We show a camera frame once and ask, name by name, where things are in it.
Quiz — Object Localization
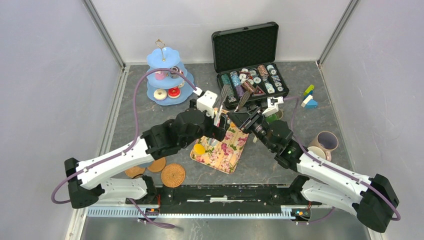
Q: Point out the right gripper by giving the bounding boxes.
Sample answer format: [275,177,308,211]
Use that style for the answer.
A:
[227,106,276,152]

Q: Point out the red glazed donut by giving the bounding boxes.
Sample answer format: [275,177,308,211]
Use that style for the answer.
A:
[167,87,181,99]

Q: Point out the silver serving tongs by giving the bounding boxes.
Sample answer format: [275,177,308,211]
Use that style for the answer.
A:
[213,84,251,127]

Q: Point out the white glazed donut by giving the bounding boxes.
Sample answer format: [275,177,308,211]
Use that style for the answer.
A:
[153,88,168,101]

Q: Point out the chocolate swirl cake roll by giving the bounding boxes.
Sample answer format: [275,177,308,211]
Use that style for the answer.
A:
[169,66,184,79]

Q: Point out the pink cupcake with topping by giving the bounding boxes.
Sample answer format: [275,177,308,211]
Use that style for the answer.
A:
[154,70,168,81]

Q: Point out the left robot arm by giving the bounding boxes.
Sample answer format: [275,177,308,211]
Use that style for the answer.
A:
[64,90,228,209]

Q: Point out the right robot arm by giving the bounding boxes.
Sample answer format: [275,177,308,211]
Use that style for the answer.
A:
[228,107,401,233]

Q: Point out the green-inside floral mug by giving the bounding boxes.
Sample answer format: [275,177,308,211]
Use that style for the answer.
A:
[265,113,279,124]

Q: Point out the small beige cup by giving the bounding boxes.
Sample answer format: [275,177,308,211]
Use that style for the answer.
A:
[275,109,284,120]

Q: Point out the floral rectangular tray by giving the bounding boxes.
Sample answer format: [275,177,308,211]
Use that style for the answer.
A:
[189,122,249,174]

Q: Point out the blue three-tier cake stand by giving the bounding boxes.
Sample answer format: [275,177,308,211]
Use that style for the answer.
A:
[146,39,194,106]

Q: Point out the black poker chip case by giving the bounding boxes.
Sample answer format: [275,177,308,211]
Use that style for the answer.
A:
[211,21,290,110]

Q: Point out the woven rattan coaster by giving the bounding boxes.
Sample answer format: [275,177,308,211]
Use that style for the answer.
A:
[160,163,186,188]

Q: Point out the cork coaster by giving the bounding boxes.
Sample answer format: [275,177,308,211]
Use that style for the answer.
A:
[147,157,167,173]

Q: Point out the colourful toy block stack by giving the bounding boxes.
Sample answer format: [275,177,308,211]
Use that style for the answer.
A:
[301,84,318,109]

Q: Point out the yellow mug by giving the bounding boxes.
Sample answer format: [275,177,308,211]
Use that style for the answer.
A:
[307,146,327,160]

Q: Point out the beige mug purple inside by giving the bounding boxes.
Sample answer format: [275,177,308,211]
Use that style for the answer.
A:
[308,131,339,161]

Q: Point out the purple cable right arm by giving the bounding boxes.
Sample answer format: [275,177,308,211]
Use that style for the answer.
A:
[281,96,402,226]

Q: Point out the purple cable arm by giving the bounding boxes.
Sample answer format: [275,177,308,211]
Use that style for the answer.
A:
[50,68,204,230]
[281,96,402,226]

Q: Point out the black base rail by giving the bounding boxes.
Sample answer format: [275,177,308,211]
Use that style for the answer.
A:
[135,184,309,206]

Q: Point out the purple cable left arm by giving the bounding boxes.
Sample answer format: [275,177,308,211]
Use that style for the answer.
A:
[50,68,204,230]

